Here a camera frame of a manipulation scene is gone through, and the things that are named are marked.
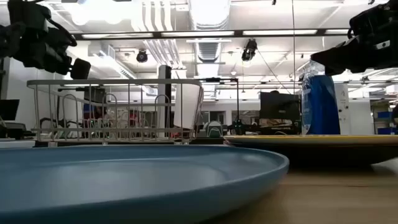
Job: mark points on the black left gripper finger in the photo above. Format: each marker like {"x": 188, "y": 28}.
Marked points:
{"x": 80, "y": 69}

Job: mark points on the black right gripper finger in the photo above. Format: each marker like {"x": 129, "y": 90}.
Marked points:
{"x": 342, "y": 69}
{"x": 339, "y": 54}

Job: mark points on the yellow speckled plate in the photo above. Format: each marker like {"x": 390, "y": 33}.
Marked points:
{"x": 311, "y": 149}

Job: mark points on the large blue plate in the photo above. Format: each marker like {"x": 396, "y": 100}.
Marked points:
{"x": 124, "y": 180}

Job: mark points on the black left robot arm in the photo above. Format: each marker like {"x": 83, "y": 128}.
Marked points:
{"x": 28, "y": 12}

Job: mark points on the white cabinet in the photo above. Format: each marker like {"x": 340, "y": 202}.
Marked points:
{"x": 342, "y": 109}

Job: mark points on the blue dish soap bottle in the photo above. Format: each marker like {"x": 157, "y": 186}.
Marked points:
{"x": 323, "y": 105}

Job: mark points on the black computer monitor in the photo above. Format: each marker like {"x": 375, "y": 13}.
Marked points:
{"x": 280, "y": 105}

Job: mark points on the translucent plastic utensil caddy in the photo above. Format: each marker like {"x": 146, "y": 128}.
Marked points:
{"x": 186, "y": 105}

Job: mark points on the black ceiling camera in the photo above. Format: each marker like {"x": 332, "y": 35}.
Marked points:
{"x": 249, "y": 49}
{"x": 142, "y": 56}

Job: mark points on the black overhead frame bar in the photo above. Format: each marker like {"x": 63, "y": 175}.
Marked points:
{"x": 199, "y": 33}

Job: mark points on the black table edge rail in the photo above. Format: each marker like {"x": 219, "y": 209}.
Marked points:
{"x": 205, "y": 141}

